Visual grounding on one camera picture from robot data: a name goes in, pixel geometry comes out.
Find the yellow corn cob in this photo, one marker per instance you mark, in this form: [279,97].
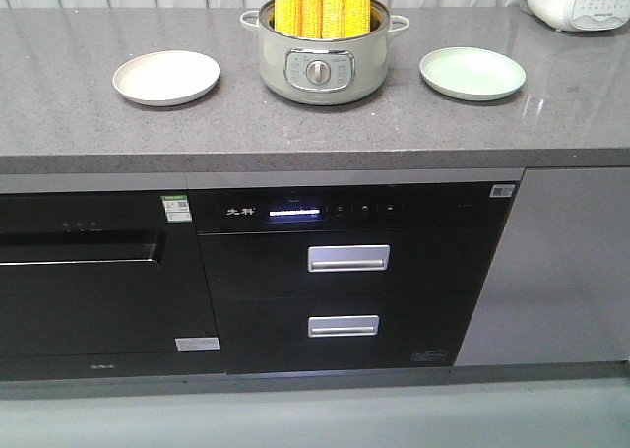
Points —
[288,17]
[356,17]
[311,18]
[333,19]

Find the black two-drawer sterilizer cabinet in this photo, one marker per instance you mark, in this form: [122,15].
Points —
[254,242]

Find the green electric cooking pot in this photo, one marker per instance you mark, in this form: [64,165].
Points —
[324,71]

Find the light green round plate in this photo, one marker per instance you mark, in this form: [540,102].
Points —
[470,73]

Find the beige round plate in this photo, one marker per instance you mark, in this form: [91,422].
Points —
[166,78]

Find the black built-in dishwasher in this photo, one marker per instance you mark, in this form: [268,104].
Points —
[103,284]

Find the grey cabinet door panel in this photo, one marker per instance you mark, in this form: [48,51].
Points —
[557,290]

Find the white rice cooker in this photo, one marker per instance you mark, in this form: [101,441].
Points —
[581,15]

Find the upper silver drawer handle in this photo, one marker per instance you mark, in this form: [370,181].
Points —
[348,258]

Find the silver drawer handle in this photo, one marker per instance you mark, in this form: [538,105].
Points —
[348,258]
[343,326]

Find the lower silver drawer handle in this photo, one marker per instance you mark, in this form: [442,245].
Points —
[343,326]

